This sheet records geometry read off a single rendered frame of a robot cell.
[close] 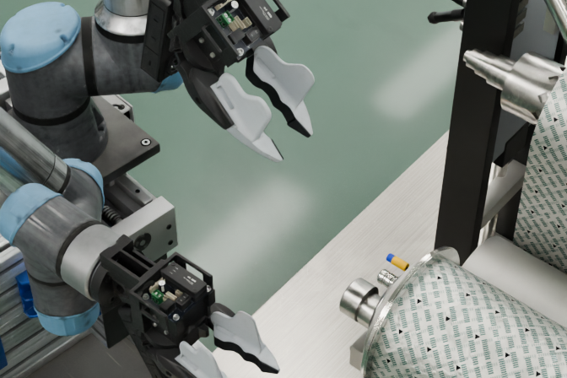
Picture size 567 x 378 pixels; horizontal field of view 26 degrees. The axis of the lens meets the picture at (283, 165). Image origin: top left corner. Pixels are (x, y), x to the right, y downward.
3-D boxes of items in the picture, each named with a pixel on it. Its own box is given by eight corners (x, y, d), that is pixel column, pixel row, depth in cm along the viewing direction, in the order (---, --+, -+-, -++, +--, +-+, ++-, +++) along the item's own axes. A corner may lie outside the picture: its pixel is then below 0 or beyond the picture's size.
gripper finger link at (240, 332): (278, 345, 122) (199, 308, 125) (278, 380, 126) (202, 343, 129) (293, 323, 124) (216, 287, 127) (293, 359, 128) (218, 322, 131)
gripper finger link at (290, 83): (336, 123, 109) (264, 47, 107) (301, 141, 114) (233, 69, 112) (353, 100, 110) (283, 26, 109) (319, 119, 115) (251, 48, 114)
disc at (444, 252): (446, 318, 120) (463, 215, 110) (450, 321, 120) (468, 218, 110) (355, 417, 112) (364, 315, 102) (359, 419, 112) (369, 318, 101)
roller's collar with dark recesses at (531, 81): (530, 88, 125) (539, 39, 121) (581, 113, 122) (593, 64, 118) (495, 121, 122) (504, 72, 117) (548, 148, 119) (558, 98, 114)
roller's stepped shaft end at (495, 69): (473, 59, 126) (477, 35, 123) (523, 83, 123) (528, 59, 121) (456, 75, 124) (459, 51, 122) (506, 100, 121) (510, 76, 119)
